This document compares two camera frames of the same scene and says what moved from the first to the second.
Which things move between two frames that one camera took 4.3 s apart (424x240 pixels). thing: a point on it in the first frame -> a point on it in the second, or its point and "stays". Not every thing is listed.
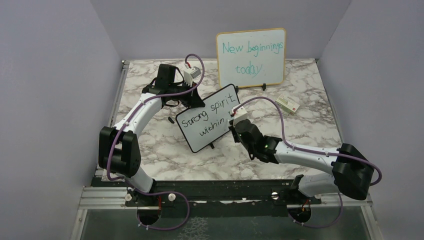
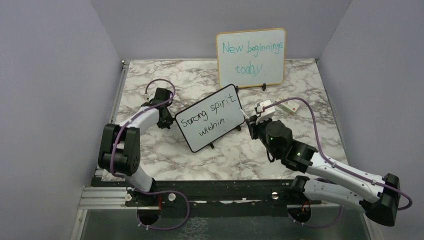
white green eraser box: [287, 105] stays
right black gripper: [233, 131] -> [253, 126]
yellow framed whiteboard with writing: [251, 58] stays
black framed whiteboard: [200, 126] stays
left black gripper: [193, 100] -> [163, 124]
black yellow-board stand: [264, 86] stays
